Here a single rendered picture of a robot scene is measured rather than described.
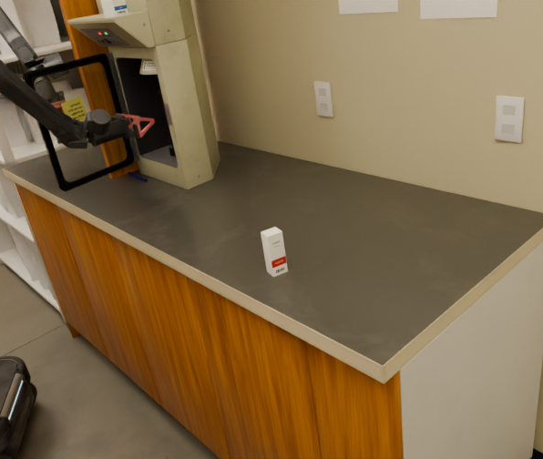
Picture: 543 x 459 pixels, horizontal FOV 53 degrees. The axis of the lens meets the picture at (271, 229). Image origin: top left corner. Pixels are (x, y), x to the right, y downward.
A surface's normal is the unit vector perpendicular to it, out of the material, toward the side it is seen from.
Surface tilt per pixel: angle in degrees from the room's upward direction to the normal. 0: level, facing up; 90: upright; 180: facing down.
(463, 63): 90
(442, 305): 0
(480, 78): 90
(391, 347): 1
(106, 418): 0
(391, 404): 90
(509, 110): 90
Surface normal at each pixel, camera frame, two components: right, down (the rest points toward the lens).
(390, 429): -0.73, 0.39
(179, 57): 0.67, 0.25
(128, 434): -0.14, -0.89
